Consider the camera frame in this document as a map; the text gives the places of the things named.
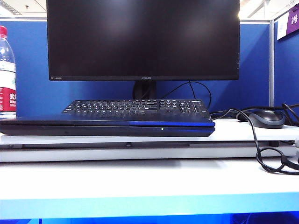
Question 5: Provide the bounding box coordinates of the black Hasee laptop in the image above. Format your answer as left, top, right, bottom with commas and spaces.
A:
0, 118, 216, 136

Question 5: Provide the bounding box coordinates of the black Logitech keyboard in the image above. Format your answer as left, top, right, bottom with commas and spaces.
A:
62, 99, 212, 120

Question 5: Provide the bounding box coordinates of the black ASUS monitor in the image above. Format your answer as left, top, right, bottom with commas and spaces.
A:
46, 0, 241, 100

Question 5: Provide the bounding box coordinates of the black Logitech mouse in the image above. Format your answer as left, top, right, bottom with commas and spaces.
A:
248, 110, 286, 129

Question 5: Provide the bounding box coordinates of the blue partition panel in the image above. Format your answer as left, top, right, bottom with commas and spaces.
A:
273, 11, 299, 115
0, 19, 271, 118

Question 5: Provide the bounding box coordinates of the water bottle with red label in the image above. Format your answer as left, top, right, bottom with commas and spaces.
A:
0, 25, 17, 121

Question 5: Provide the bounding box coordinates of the white paper sign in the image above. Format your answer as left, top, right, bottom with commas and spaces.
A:
276, 14, 289, 42

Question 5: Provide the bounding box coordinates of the purple sign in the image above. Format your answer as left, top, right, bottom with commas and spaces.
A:
287, 6, 299, 36

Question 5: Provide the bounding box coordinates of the black monitor cable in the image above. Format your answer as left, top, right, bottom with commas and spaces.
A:
161, 80, 212, 113

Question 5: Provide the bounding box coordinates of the black looping cable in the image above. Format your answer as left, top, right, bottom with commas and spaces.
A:
210, 108, 299, 175

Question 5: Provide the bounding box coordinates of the silver partition post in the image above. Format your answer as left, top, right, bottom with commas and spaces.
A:
268, 19, 275, 107

